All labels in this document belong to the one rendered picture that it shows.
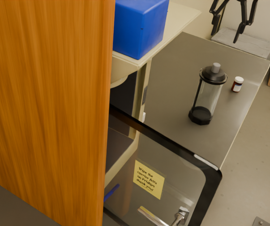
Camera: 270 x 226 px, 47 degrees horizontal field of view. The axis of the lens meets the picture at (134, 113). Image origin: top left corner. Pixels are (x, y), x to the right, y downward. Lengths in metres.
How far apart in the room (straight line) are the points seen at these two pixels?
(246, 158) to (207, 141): 1.41
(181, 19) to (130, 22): 0.23
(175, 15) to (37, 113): 0.39
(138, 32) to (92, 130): 0.20
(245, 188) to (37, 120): 1.96
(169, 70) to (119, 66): 1.07
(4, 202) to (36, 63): 0.57
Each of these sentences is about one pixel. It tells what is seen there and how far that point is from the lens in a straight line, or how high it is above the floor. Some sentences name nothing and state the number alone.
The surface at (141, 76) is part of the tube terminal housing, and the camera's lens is 0.98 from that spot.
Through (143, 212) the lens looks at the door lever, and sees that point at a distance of 0.70.
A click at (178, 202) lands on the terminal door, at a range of 0.69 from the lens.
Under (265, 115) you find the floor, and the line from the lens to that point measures 3.18.
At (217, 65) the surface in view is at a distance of 1.22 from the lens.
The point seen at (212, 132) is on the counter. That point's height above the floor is 0.94.
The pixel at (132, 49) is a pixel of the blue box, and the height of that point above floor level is 1.53.
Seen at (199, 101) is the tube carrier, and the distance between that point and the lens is 1.27.
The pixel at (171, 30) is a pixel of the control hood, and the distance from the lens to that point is 0.69.
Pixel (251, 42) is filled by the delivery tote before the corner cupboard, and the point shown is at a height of 0.33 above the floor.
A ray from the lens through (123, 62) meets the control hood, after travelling 0.57.
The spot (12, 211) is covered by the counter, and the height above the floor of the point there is 0.94.
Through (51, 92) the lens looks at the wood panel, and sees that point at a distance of 0.61.
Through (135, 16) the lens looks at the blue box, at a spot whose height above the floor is 1.59.
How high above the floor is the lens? 1.80
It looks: 41 degrees down
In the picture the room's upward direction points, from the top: 8 degrees clockwise
